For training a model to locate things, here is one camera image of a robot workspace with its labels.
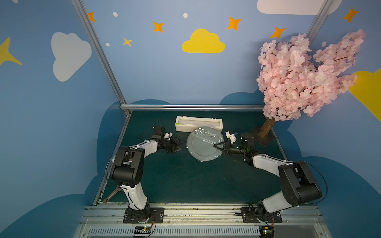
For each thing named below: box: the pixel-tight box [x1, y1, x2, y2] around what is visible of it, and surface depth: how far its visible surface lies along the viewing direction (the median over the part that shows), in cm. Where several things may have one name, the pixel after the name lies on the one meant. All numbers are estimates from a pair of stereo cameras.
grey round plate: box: [186, 126, 225, 163], surface depth 88 cm
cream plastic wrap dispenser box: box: [175, 116, 224, 133], surface depth 109 cm
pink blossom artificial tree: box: [256, 29, 366, 139], surface depth 66 cm
